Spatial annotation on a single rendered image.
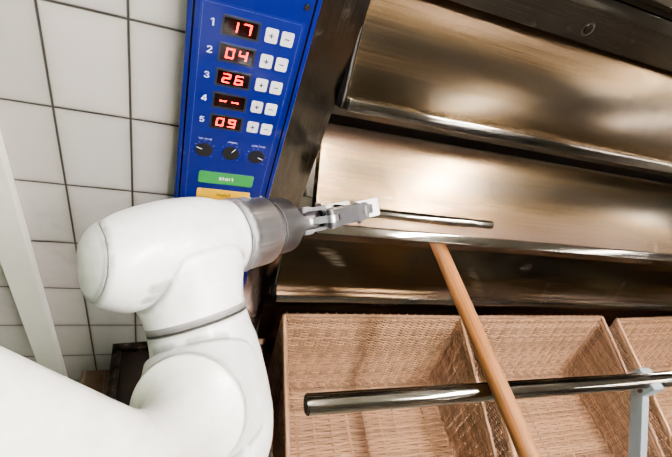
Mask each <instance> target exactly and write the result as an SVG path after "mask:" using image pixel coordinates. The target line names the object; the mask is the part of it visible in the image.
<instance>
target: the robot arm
mask: <svg viewBox="0 0 672 457"><path fill-rule="evenodd" d="M314 204H315V207H312V208H311V207H301V208H298V209H297V207H296V206H295V205H294V204H293V203H292V202H291V201H289V200H287V199H285V198H273V199H266V198H264V197H262V196H259V197H257V198H251V197H249V198H247V197H239V198H225V199H221V200H216V199H211V198H207V197H180V198H170V199H164V200H158V201H153V202H149V203H145V204H141V205H137V206H134V207H130V208H127V209H124V210H121V211H118V212H115V213H113V214H111V215H109V216H107V217H105V218H104V219H102V220H99V221H97V222H95V223H94V224H92V225H91V226H89V227H88V228H87V229H86V230H85V231H84V232H83V234H82V235H81V237H80V239H79V242H78V245H77V252H76V267H77V275H78V282H79V286H80V289H81V291H82V294H83V296H84V297H85V299H86V300H87V301H88V302H89V303H90V304H92V305H94V306H97V307H99V308H102V309H105V310H108V311H112V312H118V313H123V314H129V313H133V312H136V314H137V315H138V317H139V319H140V321H141V323H142V325H143V328H144V331H145V334H146V337H147V343H148V349H149V359H148V360H147V361H146V362H145V363H144V366H143V371H142V375H141V379H140V380H139V382H138V383H137V385H136V387H135V389H134V391H133V394H132V396H131V400H130V405H129V406H128V405H125V404H123V403H121V402H119V401H117V400H114V399H112V398H110V397H108V396H106V395H104V394H102V393H99V392H97V391H95V390H93V389H91V388H89V387H87V386H85V385H82V384H80V383H78V382H76V381H74V380H72V379H70V378H68V377H65V376H63V375H61V374H59V373H57V372H55V371H53V370H51V369H48V368H46V367H44V366H42V365H40V364H38V363H36V362H34V361H32V360H29V359H27V358H25V357H23V356H21V355H19V354H17V353H15V352H12V351H10V350H8V349H6V348H4V347H2V346H0V457H268V455H269V451H270V447H271V442H272V435H273V404H272V398H271V392H270V386H269V381H268V376H267V372H266V367H265V363H264V359H263V355H262V351H261V348H260V345H259V341H258V338H257V334H256V331H255V329H254V327H253V325H252V323H251V320H250V317H249V314H248V311H247V308H246V303H245V298H244V289H243V272H246V271H248V270H250V269H253V268H256V267H259V266H262V265H266V264H269V263H271V262H273V261H274V260H275V259H276V258H277V257H278V256H279V255H280V254H283V253H287V252H290V251H292V250H294V249H295V248H296V247H297V246H298V245H299V243H300V241H301V239H302V236H305V235H311V234H313V233H314V232H316V231H321V230H326V229H328V227H329V228H330V229H335V228H336V227H339V226H341V225H345V224H349V223H353V222H356V223H357V224H362V223H363V220H367V219H369V217H373V216H377V215H380V208H379V201H378V197H377V198H371V199H365V200H360V201H355V202H352V204H350V201H343V202H337V203H332V204H326V205H323V206H322V205H321V203H314ZM333 204H338V205H344V206H338V207H332V205H333ZM331 207H332V208H331Z"/></svg>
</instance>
